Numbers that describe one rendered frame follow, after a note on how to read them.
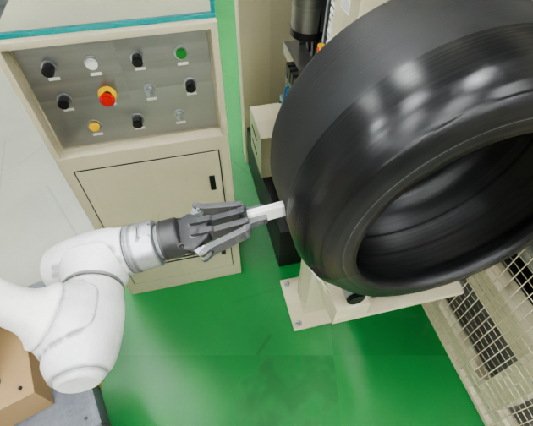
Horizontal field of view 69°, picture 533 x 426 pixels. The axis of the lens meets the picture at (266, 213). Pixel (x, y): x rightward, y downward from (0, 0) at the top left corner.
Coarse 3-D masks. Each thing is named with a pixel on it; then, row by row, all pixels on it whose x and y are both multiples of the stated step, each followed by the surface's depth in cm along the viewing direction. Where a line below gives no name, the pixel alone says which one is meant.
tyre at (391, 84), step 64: (448, 0) 56; (512, 0) 56; (320, 64) 62; (384, 64) 54; (448, 64) 49; (512, 64) 47; (320, 128) 58; (384, 128) 50; (448, 128) 48; (512, 128) 50; (320, 192) 58; (384, 192) 54; (448, 192) 101; (512, 192) 89; (320, 256) 67; (384, 256) 96; (448, 256) 94
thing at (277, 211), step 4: (268, 208) 71; (272, 208) 71; (276, 208) 71; (280, 208) 71; (284, 208) 71; (252, 212) 71; (256, 212) 71; (260, 212) 71; (264, 212) 71; (268, 212) 71; (272, 212) 71; (276, 212) 72; (280, 212) 72; (284, 212) 72; (248, 216) 71; (252, 216) 71; (268, 216) 72; (272, 216) 72; (276, 216) 73; (280, 216) 73; (268, 220) 73
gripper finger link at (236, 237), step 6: (240, 228) 69; (246, 228) 69; (228, 234) 69; (234, 234) 69; (240, 234) 69; (216, 240) 68; (222, 240) 68; (228, 240) 68; (234, 240) 69; (240, 240) 70; (210, 246) 68; (216, 246) 68; (222, 246) 69; (228, 246) 70; (204, 252) 67; (216, 252) 69; (210, 258) 69
